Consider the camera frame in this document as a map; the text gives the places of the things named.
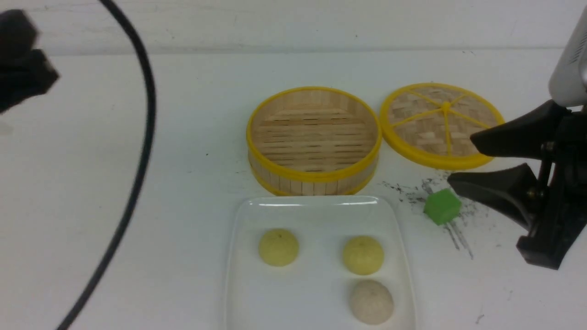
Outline bamboo steamer lid yellow rim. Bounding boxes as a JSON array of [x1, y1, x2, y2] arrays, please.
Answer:
[[379, 82, 504, 171]]

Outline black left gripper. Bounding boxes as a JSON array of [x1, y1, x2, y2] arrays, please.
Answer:
[[0, 9, 60, 114]]

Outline green cube block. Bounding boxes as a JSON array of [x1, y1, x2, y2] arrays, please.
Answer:
[[424, 188, 462, 226]]

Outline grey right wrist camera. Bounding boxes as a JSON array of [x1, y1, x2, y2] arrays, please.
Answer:
[[548, 8, 587, 107]]

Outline white square plate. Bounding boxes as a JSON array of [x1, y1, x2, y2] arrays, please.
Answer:
[[222, 196, 419, 330]]

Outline yellow steamed bun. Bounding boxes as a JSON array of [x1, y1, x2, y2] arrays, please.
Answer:
[[258, 228, 299, 267], [342, 236, 385, 276]]

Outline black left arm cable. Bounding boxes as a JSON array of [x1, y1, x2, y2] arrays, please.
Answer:
[[55, 0, 157, 330]]

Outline bamboo steamer basket yellow rim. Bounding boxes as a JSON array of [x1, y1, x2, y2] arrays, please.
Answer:
[[246, 86, 383, 196]]

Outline white steamed bun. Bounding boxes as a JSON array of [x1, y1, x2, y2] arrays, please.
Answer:
[[349, 280, 395, 325]]

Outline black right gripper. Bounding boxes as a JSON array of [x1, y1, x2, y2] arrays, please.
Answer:
[[447, 100, 586, 270]]

